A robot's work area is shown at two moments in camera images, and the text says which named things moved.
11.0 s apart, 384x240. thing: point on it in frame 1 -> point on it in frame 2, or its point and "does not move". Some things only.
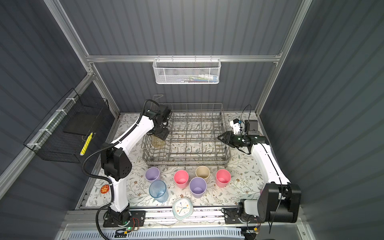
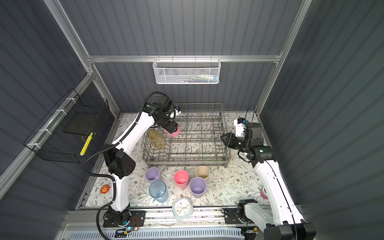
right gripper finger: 225,136 does not move
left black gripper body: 161,132 -> 167,124
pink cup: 223,178 -> 176,133
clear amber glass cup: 157,142 does not move
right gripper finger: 227,141 does not move
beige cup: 202,171 does not move
